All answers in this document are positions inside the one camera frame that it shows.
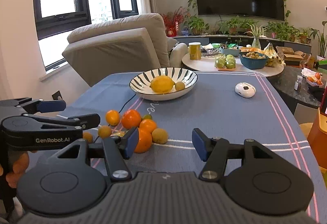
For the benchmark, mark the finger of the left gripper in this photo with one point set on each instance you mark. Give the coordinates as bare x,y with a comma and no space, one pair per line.
84,121
32,106

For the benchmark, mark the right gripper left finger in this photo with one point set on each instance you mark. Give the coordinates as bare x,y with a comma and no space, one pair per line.
115,150

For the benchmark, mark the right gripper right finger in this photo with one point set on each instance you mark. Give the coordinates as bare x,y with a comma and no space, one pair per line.
215,152

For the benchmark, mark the brown kiwi fruit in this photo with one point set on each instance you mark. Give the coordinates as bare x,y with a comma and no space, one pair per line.
179,86

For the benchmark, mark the large yellow lemon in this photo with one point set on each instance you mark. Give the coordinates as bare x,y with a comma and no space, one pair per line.
162,84

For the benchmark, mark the left hand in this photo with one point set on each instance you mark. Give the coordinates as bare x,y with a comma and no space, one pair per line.
19,168

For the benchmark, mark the small orange mandarin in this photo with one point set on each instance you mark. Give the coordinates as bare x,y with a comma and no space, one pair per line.
112,117

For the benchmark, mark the large orange front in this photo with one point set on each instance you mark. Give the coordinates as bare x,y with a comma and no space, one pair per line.
145,141

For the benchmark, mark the small orange middle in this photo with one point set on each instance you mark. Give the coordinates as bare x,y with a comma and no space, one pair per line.
148,124

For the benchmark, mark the small kiwi behind oranges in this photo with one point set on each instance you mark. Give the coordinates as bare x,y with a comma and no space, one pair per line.
160,136

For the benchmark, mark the blue striped tablecloth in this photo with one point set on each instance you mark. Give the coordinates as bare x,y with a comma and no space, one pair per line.
214,107

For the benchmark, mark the striped ceramic bowl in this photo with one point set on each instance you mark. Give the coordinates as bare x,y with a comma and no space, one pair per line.
140,84

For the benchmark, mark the white round device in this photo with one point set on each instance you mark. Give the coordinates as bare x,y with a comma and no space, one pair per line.
245,90

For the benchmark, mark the round white coffee table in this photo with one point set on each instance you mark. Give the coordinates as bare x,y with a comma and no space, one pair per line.
207,64

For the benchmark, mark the green apples pack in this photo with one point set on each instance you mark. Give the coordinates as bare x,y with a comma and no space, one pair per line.
225,62

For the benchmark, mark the beige recliner sofa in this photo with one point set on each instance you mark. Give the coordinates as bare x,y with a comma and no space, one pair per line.
129,44

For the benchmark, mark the blue bowl of fruit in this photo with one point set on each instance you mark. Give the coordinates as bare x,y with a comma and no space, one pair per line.
253,60

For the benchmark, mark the yellow canister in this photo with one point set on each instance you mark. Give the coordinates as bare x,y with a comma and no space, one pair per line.
194,51

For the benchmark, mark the banana bunch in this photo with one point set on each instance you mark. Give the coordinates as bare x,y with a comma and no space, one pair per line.
273,59

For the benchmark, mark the red smartphone on stand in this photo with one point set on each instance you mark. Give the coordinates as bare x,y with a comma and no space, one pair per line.
323,105

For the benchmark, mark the white bowl of tomatoes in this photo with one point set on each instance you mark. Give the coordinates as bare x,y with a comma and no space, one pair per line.
315,80

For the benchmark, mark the glass vase with plant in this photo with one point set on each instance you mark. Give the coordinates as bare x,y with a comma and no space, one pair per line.
256,32

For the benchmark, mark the black wall socket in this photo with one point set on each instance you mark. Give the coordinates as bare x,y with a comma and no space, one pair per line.
57,95

